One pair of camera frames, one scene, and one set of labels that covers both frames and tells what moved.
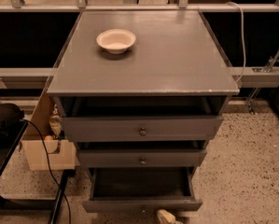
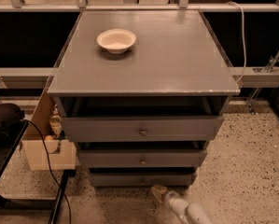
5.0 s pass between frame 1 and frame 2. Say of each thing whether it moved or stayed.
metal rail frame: stayed
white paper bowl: stayed
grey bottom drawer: moved
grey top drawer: stayed
